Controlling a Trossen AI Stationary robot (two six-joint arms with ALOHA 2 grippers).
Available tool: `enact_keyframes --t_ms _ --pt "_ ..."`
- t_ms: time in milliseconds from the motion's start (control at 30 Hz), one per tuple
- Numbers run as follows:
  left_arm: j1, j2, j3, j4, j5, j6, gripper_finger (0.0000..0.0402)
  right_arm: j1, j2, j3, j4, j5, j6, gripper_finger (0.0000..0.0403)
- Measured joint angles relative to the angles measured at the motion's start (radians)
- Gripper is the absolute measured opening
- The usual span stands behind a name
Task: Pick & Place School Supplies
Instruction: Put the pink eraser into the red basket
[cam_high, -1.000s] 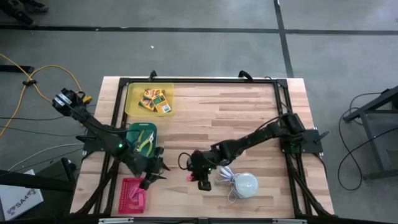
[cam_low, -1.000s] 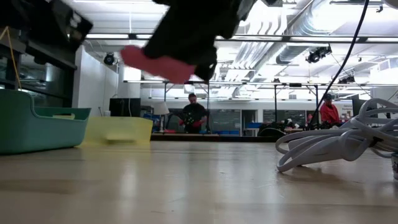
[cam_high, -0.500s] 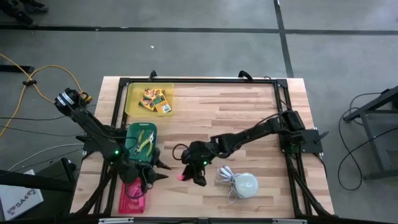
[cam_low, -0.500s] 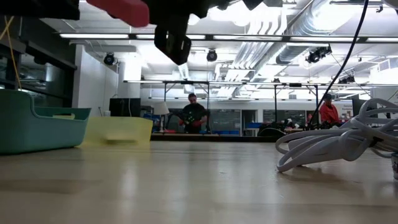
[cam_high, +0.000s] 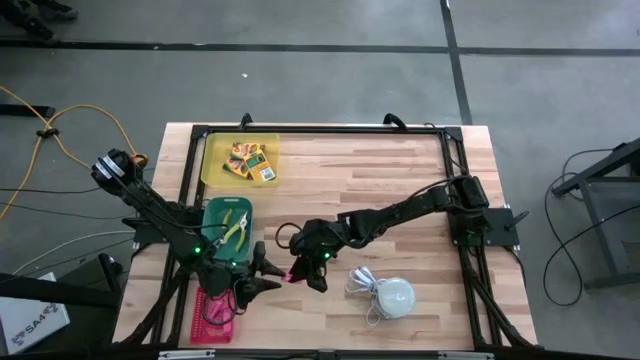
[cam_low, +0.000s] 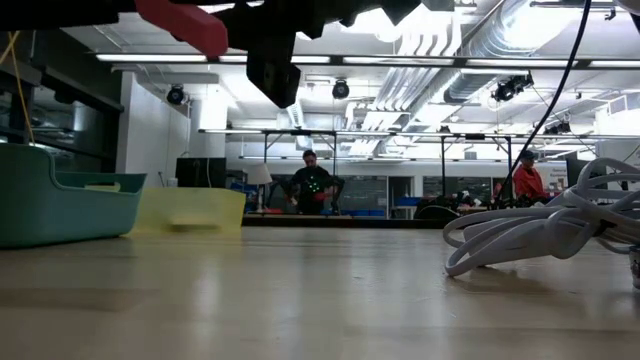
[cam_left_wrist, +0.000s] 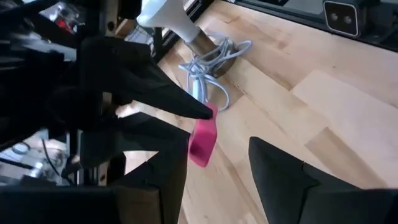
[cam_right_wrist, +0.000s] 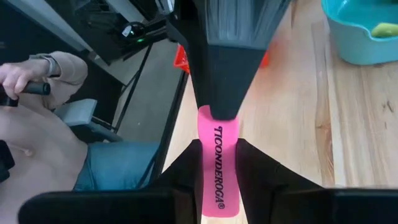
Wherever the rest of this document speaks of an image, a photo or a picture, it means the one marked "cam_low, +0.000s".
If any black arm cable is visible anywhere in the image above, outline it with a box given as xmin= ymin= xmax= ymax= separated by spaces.
xmin=497 ymin=0 xmax=596 ymax=204

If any black background workstation frame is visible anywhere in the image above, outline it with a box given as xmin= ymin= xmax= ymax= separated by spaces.
xmin=263 ymin=128 xmax=514 ymax=216

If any black monitor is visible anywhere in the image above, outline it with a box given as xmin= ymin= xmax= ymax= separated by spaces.
xmin=175 ymin=157 xmax=227 ymax=189

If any white table lamp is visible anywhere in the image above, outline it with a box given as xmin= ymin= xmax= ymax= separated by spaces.
xmin=244 ymin=162 xmax=274 ymax=214

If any long overhead light bar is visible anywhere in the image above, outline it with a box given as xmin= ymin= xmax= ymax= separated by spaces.
xmin=92 ymin=52 xmax=640 ymax=70

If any teal plastic bin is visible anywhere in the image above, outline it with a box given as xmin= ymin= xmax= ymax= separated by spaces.
xmin=0 ymin=143 xmax=147 ymax=250

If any pink eraser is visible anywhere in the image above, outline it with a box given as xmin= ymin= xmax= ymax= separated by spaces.
xmin=133 ymin=0 xmax=230 ymax=59

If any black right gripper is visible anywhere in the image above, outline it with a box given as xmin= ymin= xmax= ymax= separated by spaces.
xmin=214 ymin=0 xmax=451 ymax=49

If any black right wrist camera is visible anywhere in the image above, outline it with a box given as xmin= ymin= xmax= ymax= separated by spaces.
xmin=246 ymin=34 xmax=301 ymax=109

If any yellow hanging cable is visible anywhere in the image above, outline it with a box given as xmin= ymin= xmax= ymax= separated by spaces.
xmin=0 ymin=30 xmax=36 ymax=146

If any person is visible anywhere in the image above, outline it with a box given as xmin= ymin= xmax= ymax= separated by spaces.
xmin=287 ymin=149 xmax=337 ymax=215
xmin=512 ymin=149 xmax=549 ymax=201

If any white coiled power cable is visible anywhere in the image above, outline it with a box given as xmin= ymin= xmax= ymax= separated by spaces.
xmin=443 ymin=157 xmax=640 ymax=278

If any yellow translucent plastic bin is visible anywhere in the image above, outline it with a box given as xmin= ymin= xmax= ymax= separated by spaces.
xmin=130 ymin=187 xmax=247 ymax=236

